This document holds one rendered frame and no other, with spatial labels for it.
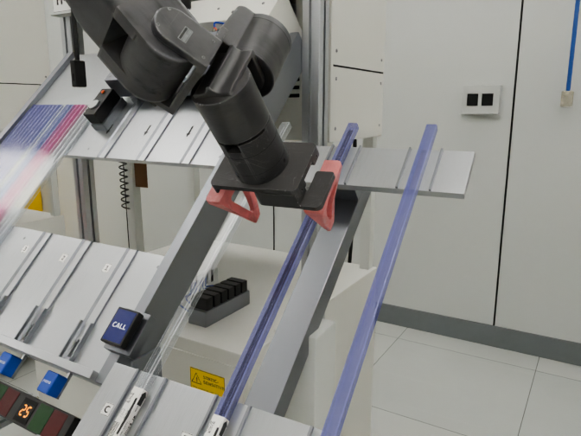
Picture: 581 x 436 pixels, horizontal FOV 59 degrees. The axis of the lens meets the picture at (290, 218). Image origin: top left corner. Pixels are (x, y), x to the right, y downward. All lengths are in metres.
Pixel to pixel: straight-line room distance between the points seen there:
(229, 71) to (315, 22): 0.60
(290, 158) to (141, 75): 0.16
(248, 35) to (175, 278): 0.41
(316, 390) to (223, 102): 0.38
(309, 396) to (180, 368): 0.50
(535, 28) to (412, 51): 0.50
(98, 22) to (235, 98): 0.13
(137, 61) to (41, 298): 0.57
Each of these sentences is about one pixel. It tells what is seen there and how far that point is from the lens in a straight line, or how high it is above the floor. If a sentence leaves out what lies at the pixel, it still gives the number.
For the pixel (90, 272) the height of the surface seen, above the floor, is 0.82.
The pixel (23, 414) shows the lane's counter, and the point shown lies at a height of 0.65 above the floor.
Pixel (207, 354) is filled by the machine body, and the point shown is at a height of 0.60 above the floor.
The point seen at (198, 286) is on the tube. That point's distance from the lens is 0.64.
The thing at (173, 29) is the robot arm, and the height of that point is 1.14.
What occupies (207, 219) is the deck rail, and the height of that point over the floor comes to 0.90.
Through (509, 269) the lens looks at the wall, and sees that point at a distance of 2.48.
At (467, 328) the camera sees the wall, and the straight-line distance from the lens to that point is 2.60.
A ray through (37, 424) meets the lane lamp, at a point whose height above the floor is 0.65.
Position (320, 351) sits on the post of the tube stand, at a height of 0.78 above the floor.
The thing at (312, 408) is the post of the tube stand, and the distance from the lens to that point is 0.68.
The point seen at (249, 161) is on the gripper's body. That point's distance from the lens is 0.49.
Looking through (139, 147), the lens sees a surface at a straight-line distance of 1.04.
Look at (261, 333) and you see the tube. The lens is 0.56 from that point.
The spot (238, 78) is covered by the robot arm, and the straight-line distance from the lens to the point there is 0.46.
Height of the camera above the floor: 1.08
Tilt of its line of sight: 12 degrees down
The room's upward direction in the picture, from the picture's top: straight up
